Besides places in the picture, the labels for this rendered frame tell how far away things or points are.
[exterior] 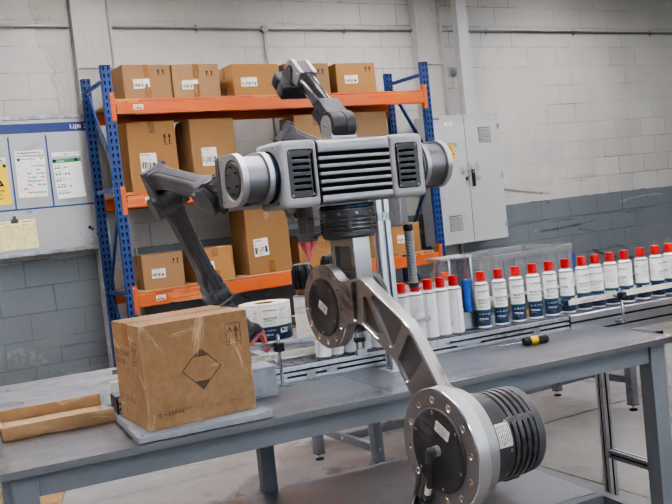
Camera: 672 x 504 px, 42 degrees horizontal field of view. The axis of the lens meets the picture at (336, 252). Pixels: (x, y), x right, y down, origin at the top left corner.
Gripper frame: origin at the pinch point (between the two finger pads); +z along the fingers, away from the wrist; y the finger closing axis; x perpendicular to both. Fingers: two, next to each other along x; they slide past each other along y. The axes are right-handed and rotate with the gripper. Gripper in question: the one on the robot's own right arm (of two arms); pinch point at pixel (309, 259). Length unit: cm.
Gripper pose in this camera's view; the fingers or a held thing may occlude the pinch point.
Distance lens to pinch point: 303.3
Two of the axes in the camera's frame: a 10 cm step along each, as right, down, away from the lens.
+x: 4.4, 0.2, -9.0
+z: 0.9, 9.9, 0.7
